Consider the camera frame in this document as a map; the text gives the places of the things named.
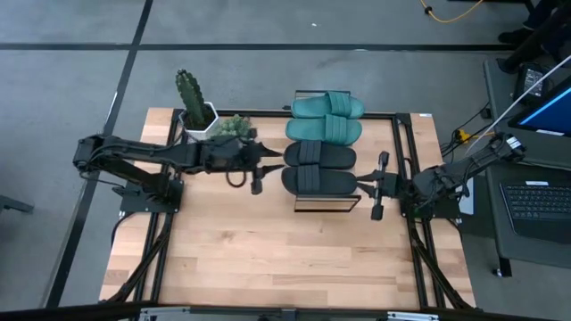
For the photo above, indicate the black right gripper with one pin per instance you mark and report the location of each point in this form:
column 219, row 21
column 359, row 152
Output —
column 394, row 185

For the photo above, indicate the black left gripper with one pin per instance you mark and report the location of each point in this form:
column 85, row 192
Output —
column 223, row 153

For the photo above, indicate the black rubber slide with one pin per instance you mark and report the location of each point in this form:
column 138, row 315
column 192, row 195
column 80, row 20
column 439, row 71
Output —
column 330, row 156
column 330, row 182

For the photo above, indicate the green rubber slide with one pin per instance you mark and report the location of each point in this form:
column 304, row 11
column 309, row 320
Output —
column 328, row 104
column 323, row 130

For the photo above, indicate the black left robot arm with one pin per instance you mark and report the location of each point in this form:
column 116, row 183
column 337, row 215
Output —
column 134, row 149

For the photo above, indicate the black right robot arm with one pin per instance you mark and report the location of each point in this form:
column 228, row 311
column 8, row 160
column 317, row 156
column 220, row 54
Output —
column 468, row 167

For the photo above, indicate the round light green succulent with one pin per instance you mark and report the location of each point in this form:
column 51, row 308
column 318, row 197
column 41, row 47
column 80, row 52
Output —
column 234, row 125

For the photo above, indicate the white hexagonal plant pot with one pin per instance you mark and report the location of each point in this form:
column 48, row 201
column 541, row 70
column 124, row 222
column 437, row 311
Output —
column 201, row 131

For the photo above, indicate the tall green cactus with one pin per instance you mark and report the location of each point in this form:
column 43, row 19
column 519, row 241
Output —
column 192, row 98

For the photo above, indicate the white paper sheet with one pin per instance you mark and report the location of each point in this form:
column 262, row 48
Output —
column 467, row 206

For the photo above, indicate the yellow power plug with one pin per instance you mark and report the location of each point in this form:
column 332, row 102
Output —
column 463, row 135

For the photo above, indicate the black laptop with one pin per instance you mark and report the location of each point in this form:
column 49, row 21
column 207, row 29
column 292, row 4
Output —
column 540, row 205

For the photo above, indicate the thin white rod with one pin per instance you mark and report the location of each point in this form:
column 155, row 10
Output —
column 531, row 91

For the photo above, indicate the black power adapter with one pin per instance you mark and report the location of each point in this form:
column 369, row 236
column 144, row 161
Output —
column 533, row 82

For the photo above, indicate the monitor with blue screen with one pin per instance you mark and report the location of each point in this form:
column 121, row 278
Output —
column 553, row 111

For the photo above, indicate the person's shoe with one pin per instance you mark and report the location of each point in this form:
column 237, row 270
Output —
column 515, row 37

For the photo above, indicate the black slanted stand leg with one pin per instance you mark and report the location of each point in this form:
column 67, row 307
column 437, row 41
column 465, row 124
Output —
column 535, row 49

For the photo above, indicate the person's leg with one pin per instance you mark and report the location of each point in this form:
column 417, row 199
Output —
column 542, row 13

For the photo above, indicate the black rig crossbeam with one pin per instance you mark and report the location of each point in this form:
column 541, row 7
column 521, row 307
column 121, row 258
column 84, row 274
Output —
column 67, row 314

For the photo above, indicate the grey furniture foot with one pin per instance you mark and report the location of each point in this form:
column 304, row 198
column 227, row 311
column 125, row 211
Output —
column 13, row 204

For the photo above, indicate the black aluminium table frame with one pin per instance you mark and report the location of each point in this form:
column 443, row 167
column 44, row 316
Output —
column 267, row 113

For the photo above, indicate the wooden shelf with black frame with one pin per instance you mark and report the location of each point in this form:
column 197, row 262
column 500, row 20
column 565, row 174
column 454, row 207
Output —
column 325, row 205

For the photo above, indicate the silver metal bracket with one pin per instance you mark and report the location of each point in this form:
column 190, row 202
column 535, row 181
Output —
column 165, row 313
column 412, row 317

